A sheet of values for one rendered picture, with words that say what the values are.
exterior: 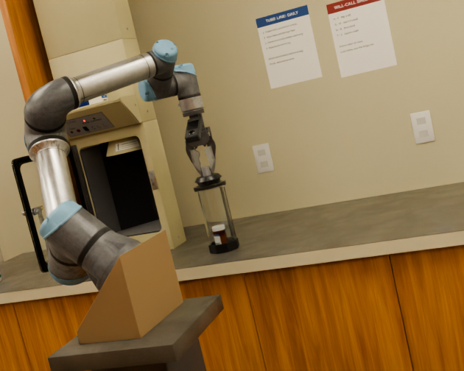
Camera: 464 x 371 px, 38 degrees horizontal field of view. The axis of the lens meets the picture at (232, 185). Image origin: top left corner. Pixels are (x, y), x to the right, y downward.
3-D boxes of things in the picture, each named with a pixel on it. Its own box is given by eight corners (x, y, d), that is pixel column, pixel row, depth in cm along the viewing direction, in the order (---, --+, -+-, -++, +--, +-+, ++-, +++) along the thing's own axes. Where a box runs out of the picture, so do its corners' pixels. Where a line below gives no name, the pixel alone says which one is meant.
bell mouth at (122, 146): (121, 152, 269) (117, 138, 268) (160, 143, 262) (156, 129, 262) (97, 159, 253) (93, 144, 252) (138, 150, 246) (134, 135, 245)
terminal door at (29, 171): (97, 248, 257) (70, 144, 252) (43, 274, 230) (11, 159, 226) (96, 248, 258) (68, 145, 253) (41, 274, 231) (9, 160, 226)
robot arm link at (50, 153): (52, 268, 166) (20, 99, 193) (51, 294, 178) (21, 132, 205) (101, 260, 171) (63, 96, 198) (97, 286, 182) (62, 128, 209)
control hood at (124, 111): (68, 139, 254) (61, 113, 253) (143, 122, 242) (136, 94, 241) (50, 143, 244) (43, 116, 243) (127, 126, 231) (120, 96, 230)
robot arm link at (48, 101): (15, 79, 183) (166, 29, 207) (16, 106, 192) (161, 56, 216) (36, 109, 179) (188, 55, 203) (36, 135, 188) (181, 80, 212)
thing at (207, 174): (225, 181, 228) (220, 162, 227) (222, 185, 219) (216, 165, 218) (198, 186, 229) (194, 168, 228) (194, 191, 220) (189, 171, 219)
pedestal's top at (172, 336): (177, 361, 146) (172, 344, 145) (51, 374, 156) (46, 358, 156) (224, 308, 175) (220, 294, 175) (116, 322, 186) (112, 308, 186)
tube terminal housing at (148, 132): (131, 241, 283) (85, 58, 274) (201, 231, 270) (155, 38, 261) (99, 260, 260) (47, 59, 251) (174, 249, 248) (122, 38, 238)
